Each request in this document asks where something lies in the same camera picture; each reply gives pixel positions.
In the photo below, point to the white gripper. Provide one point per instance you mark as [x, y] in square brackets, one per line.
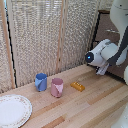
[103, 69]

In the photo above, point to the orange rectangular block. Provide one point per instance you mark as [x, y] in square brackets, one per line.
[77, 86]

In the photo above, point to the pink cup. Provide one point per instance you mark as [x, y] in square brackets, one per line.
[57, 87]

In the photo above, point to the dark brown drawer cabinet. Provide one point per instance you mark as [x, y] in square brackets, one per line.
[103, 28]

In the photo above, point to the blue cup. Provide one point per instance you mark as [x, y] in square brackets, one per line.
[41, 82]

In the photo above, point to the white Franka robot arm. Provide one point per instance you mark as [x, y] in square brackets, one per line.
[115, 50]

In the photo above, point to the white patterned plate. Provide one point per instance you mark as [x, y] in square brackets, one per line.
[13, 110]

